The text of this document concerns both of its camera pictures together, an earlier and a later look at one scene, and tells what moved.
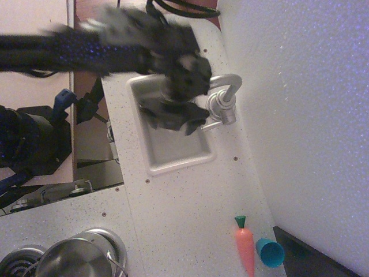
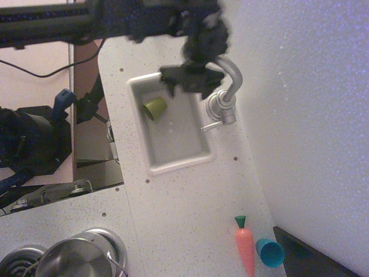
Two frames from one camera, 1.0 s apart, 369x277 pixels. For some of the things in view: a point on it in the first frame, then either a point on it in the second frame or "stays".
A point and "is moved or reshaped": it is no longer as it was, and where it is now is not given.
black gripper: [187, 77] → [203, 44]
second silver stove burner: [19, 261] stays
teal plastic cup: [271, 254] stays
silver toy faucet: [221, 107] is moved or reshaped
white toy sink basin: [164, 151] stays
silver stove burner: [110, 245] stays
